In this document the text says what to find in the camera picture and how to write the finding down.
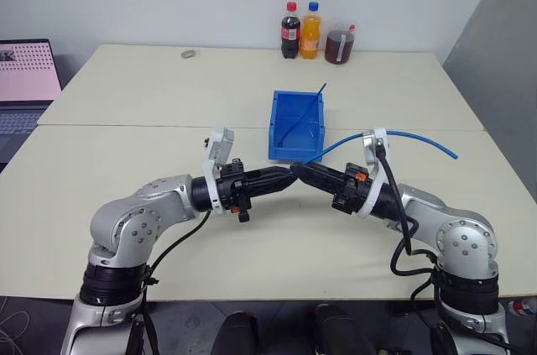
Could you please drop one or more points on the blue plastic bin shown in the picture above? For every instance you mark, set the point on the blue plastic bin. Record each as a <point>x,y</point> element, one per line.
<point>293,128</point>

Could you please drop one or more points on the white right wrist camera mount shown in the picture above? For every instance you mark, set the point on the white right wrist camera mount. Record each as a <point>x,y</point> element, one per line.
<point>371,141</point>

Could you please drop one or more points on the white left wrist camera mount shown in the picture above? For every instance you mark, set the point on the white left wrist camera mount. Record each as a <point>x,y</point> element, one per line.
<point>218,143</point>

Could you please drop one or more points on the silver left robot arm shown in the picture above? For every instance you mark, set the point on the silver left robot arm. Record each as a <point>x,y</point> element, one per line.
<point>126,220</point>

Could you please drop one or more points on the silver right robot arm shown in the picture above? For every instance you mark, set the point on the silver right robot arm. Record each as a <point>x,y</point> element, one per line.
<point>461,237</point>

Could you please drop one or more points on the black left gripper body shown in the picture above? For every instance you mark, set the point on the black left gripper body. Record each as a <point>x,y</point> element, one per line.
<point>235,187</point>

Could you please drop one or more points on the dark rounded shape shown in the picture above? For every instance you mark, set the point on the dark rounded shape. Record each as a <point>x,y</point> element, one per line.
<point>235,336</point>

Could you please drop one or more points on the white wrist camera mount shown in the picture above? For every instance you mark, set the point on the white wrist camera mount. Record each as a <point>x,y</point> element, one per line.
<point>218,143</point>
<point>371,141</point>

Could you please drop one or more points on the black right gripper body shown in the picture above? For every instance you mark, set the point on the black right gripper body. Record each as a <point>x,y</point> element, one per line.
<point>350,193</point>

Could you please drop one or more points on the clear tape roll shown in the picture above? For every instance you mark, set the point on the clear tape roll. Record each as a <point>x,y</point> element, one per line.
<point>189,53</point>

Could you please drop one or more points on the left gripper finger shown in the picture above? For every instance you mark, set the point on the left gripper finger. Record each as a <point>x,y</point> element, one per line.
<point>272,173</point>
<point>274,188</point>

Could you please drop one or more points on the open laptop pink screen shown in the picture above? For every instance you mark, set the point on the open laptop pink screen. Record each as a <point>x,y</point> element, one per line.
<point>23,78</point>

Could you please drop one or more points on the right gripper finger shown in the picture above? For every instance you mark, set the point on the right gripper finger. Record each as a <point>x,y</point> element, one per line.
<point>325,172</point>
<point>319,184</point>

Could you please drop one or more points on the jar of dark red liquid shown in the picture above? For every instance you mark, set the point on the jar of dark red liquid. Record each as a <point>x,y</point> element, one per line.
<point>339,46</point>

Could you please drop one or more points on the cola bottle red cap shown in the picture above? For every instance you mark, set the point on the cola bottle red cap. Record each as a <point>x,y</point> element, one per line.
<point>290,34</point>

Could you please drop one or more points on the orange soda bottle blue cap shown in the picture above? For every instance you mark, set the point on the orange soda bottle blue cap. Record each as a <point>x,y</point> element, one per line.
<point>311,36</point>

